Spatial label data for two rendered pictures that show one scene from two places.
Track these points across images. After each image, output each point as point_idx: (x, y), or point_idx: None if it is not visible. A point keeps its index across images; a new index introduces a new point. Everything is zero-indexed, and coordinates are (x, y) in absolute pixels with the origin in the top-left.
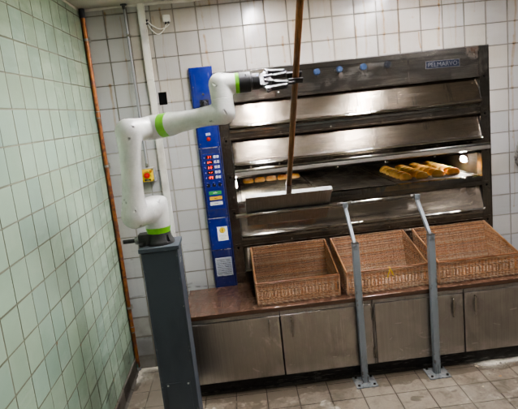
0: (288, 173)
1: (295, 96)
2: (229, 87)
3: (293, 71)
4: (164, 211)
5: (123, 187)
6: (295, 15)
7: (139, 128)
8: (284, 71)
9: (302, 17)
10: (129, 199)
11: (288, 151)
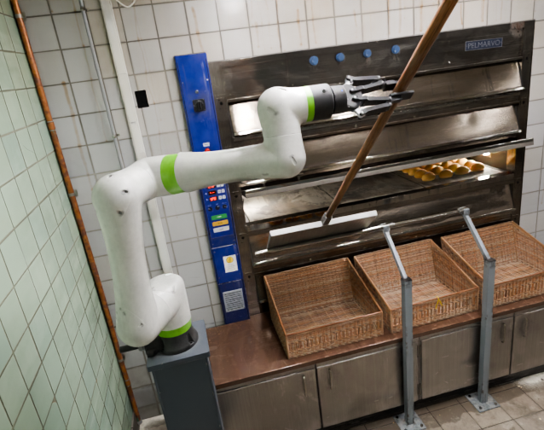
0: (333, 206)
1: (388, 119)
2: (298, 114)
3: (402, 82)
4: (182, 302)
5: (116, 289)
6: None
7: (136, 192)
8: (381, 81)
9: None
10: (130, 308)
11: (344, 183)
